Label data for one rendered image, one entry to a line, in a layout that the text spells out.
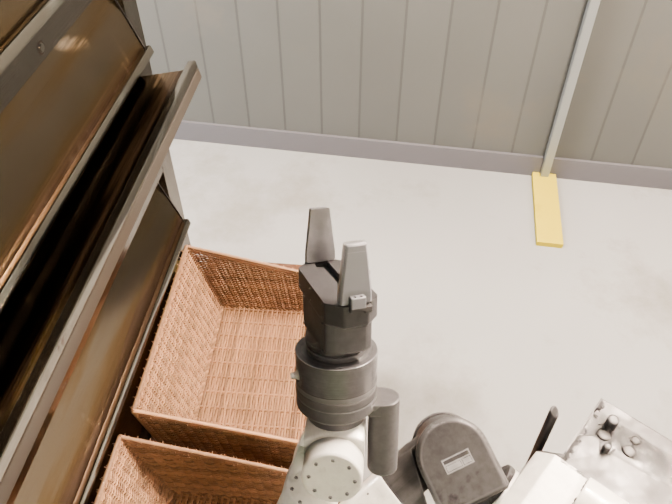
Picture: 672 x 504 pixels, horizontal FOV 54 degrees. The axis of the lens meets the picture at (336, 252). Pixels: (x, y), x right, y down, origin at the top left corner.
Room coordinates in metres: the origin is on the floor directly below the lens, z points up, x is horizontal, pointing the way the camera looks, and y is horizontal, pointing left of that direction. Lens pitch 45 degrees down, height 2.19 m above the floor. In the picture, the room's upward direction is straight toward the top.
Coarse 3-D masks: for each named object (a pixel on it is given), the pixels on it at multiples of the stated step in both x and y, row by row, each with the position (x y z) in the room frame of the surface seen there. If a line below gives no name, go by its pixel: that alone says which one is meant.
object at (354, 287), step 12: (360, 240) 0.43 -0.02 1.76; (348, 252) 0.42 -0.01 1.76; (360, 252) 0.42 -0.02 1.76; (348, 264) 0.41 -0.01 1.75; (360, 264) 0.41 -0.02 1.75; (348, 276) 0.41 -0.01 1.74; (360, 276) 0.41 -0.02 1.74; (348, 288) 0.40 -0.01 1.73; (360, 288) 0.40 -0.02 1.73; (348, 300) 0.40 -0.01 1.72; (360, 300) 0.39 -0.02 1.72
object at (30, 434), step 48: (144, 96) 1.25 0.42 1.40; (192, 96) 1.25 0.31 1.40; (144, 144) 1.05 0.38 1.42; (96, 192) 0.92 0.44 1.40; (144, 192) 0.91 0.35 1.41; (48, 240) 0.81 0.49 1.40; (96, 240) 0.78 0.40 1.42; (48, 288) 0.69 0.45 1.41; (96, 288) 0.68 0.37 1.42; (0, 336) 0.60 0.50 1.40; (48, 336) 0.58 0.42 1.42; (0, 384) 0.51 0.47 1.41; (48, 384) 0.50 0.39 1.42; (0, 432) 0.43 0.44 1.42
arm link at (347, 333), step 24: (312, 264) 0.49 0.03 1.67; (336, 264) 0.49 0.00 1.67; (312, 288) 0.43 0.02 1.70; (336, 288) 0.44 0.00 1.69; (312, 312) 0.43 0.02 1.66; (336, 312) 0.39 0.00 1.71; (360, 312) 0.39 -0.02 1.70; (312, 336) 0.41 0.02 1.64; (336, 336) 0.39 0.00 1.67; (360, 336) 0.40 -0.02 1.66; (312, 360) 0.39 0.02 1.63; (336, 360) 0.39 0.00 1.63; (360, 360) 0.39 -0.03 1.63; (312, 384) 0.37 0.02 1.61; (336, 384) 0.37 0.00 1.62; (360, 384) 0.37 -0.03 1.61
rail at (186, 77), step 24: (192, 72) 1.29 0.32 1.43; (168, 120) 1.11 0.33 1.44; (144, 168) 0.95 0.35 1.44; (120, 216) 0.82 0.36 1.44; (96, 264) 0.71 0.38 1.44; (72, 312) 0.61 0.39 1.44; (48, 360) 0.52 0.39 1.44; (24, 408) 0.45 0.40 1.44; (0, 456) 0.38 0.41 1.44; (0, 480) 0.36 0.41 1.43
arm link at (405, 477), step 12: (432, 420) 0.47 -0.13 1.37; (420, 432) 0.46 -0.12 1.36; (408, 444) 0.44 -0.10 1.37; (408, 456) 0.42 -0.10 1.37; (408, 468) 0.40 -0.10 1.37; (384, 480) 0.39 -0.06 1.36; (396, 480) 0.39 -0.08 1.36; (408, 480) 0.39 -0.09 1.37; (420, 480) 0.39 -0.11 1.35; (396, 492) 0.37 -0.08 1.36; (408, 492) 0.37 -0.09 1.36; (420, 492) 0.37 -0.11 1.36
